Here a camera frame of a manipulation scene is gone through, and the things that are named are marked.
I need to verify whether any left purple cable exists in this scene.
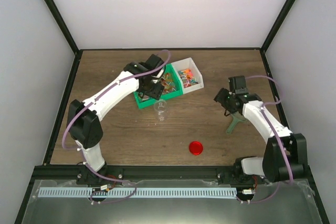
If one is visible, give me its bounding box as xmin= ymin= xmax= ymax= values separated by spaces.
xmin=61 ymin=49 xmax=172 ymax=205

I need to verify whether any green plastic scoop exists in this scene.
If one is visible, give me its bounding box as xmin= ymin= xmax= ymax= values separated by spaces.
xmin=226 ymin=112 xmax=247 ymax=135

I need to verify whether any light blue slotted rail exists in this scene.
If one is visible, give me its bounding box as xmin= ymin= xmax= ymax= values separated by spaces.
xmin=37 ymin=187 xmax=237 ymax=199

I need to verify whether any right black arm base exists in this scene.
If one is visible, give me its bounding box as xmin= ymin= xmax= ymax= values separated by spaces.
xmin=217 ymin=157 xmax=266 ymax=185

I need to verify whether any black aluminium front beam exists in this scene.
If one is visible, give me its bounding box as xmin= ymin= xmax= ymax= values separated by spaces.
xmin=32 ymin=165 xmax=220 ymax=180

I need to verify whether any green double candy bin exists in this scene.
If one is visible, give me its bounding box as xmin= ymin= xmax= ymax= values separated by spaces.
xmin=133 ymin=63 xmax=183 ymax=109

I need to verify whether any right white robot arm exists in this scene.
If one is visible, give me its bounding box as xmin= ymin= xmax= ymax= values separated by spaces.
xmin=214 ymin=76 xmax=308 ymax=184

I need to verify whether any clear plastic jar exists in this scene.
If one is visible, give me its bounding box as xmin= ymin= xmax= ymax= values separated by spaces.
xmin=153 ymin=99 xmax=169 ymax=122

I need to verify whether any red jar lid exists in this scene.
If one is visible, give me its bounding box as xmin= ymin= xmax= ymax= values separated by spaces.
xmin=188 ymin=141 xmax=203 ymax=155

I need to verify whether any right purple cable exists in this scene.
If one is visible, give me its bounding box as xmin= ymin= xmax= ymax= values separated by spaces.
xmin=245 ymin=74 xmax=295 ymax=205

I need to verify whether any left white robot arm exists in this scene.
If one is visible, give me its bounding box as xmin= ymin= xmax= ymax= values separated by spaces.
xmin=62 ymin=54 xmax=168 ymax=184

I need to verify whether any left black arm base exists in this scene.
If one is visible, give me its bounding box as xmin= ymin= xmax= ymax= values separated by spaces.
xmin=76 ymin=162 xmax=125 ymax=185

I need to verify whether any purple cable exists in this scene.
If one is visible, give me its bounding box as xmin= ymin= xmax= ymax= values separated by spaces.
xmin=61 ymin=49 xmax=172 ymax=205
xmin=245 ymin=74 xmax=295 ymax=205

